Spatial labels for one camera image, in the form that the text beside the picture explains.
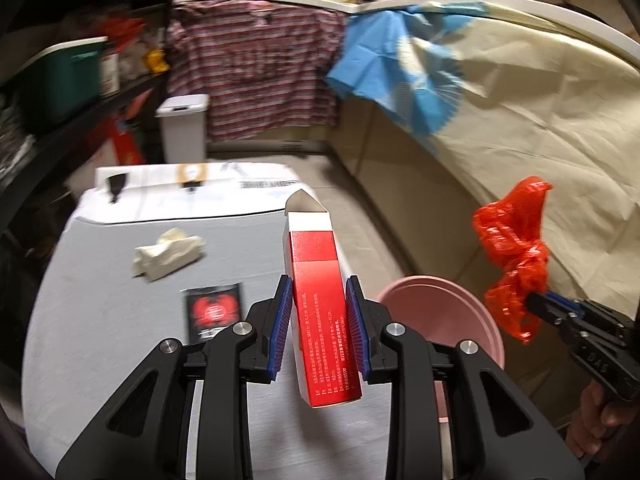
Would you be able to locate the black sachet with red print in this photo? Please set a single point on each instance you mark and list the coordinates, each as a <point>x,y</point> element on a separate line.
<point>212,310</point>

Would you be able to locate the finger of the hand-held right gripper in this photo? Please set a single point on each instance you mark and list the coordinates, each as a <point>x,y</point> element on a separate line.
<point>545,310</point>
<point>565,300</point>

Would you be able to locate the person's right hand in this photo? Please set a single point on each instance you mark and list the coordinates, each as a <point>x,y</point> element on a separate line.
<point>595,425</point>

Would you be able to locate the black shelf rack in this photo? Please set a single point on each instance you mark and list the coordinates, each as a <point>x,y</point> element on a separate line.
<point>50,145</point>

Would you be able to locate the red plastic bag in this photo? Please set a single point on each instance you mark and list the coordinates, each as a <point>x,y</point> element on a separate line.
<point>515,255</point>

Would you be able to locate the white printed sheet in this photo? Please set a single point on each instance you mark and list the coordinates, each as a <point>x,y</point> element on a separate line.
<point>225,195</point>

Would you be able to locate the pink plastic basin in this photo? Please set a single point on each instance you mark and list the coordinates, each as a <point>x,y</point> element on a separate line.
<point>440,320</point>

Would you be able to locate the grey table cover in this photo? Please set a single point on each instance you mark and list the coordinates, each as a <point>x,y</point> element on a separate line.
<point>100,335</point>

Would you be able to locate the clear bag of garlic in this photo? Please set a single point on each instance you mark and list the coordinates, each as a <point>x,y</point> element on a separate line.
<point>132,55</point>

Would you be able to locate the cream cloth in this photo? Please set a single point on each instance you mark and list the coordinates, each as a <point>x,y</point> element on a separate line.
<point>550,135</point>

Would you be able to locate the white lidded bin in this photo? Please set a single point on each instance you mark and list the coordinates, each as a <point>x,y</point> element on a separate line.
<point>182,130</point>

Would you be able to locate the plaid cloth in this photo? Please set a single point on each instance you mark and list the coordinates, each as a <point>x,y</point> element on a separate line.
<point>255,70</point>

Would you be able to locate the red bag on shelf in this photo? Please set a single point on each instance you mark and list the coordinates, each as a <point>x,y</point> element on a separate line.
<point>120,27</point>

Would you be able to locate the jar with dark lid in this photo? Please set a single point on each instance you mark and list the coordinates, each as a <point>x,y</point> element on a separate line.
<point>110,75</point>

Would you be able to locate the yellow toy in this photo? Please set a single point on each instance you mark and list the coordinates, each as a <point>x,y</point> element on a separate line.
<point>156,60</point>

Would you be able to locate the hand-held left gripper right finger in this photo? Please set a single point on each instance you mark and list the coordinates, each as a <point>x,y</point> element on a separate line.
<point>357,332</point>

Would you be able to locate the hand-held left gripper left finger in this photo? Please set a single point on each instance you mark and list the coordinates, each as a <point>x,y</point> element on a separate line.
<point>281,330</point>

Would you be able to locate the red and white carton box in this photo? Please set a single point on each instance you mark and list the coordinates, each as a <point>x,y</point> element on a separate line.
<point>320,310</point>

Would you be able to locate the green storage box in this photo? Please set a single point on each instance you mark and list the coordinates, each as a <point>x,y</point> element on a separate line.
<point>60,90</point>

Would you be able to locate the crumpled white tissue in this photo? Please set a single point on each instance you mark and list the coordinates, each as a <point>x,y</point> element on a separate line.
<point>167,257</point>

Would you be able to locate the blue cloth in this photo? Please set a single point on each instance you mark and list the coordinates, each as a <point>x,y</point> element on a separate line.
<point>370,60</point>

